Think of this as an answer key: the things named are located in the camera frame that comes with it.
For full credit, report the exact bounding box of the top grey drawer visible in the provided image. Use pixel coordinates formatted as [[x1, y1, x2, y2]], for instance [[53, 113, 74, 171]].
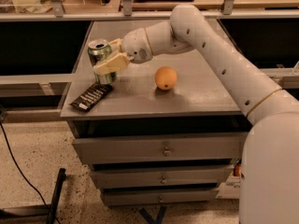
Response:
[[73, 133, 247, 164]]

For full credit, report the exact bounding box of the black rxbar chocolate wrapper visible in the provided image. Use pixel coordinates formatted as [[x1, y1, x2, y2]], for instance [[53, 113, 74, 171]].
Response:
[[70, 82, 113, 112]]

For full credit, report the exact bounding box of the metal shelf rail frame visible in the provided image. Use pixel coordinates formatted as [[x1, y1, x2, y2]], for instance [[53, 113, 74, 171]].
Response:
[[0, 0, 299, 21]]

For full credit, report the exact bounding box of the grey drawer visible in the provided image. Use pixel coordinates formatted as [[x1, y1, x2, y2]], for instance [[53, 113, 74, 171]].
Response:
[[91, 164, 233, 189], [101, 188, 219, 206], [73, 133, 247, 164]]

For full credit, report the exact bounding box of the middle grey drawer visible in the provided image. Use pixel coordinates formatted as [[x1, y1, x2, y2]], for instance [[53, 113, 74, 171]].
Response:
[[91, 164, 233, 189]]

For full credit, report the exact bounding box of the cardboard box with snacks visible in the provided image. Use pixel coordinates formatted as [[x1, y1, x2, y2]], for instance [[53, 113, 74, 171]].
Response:
[[217, 163, 241, 199]]

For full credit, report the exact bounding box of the grey drawer cabinet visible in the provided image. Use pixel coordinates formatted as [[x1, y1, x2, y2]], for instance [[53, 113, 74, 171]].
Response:
[[60, 18, 253, 207]]

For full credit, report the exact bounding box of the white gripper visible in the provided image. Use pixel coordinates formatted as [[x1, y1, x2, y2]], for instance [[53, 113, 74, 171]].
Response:
[[93, 28, 153, 75]]

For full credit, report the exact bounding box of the black floor cable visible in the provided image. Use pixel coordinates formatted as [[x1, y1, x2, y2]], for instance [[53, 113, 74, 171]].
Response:
[[0, 121, 62, 224]]

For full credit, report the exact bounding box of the bottom grey drawer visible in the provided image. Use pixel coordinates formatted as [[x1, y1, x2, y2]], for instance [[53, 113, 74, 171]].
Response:
[[101, 188, 219, 206]]

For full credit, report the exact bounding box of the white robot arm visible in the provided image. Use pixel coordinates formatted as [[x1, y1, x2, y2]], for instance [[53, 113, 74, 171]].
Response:
[[93, 4, 299, 224]]

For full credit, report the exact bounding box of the orange fruit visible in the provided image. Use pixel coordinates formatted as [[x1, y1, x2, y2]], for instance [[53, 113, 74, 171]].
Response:
[[155, 66, 178, 91]]

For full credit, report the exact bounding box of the green soda can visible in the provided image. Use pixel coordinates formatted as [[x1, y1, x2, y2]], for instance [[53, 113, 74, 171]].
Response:
[[87, 38, 118, 86]]

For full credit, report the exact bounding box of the black metal floor stand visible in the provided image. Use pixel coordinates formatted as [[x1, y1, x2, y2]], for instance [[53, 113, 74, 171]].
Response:
[[0, 167, 67, 224]]

